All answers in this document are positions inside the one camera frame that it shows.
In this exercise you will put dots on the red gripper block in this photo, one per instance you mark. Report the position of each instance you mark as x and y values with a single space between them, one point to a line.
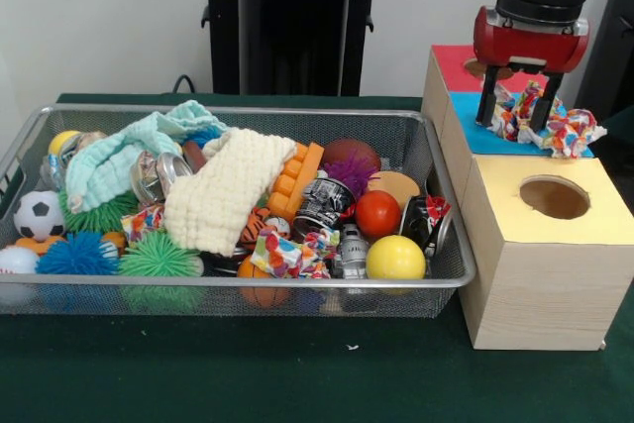
525 46

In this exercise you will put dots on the colourful patterned paper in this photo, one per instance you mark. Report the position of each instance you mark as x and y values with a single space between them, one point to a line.
569 131
282 254

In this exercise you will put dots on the wooden box with three holes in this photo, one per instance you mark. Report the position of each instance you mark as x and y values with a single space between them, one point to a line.
545 294

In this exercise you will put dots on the shallow clear mesh bin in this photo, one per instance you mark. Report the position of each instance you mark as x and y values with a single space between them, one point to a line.
99 304

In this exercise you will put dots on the dark green side table cloth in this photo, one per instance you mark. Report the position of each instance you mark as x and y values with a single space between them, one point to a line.
619 128

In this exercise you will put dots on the black upright panel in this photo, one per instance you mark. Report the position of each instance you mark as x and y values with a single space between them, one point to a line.
611 46

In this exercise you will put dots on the red orange ball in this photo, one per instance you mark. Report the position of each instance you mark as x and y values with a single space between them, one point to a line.
377 213

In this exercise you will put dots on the purple spiky ball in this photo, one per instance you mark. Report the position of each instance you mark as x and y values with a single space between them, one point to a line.
349 170

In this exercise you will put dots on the large yellow ball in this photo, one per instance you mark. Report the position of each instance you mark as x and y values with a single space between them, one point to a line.
395 257

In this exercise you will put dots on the cream knitted cloth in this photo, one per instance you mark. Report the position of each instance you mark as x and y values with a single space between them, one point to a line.
223 195

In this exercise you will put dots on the green spiky ball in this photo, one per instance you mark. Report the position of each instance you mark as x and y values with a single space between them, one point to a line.
158 257

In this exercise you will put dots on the mint green cloth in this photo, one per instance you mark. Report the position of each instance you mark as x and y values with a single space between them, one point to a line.
109 160

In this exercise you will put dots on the blue spiky ball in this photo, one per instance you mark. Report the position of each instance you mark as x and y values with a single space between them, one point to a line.
74 254

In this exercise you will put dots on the black and white soccer ball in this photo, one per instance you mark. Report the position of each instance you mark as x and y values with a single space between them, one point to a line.
38 215

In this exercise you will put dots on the white baseball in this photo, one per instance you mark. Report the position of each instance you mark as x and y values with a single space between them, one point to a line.
17 260

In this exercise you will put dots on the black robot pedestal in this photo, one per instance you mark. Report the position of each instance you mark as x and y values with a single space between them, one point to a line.
292 46

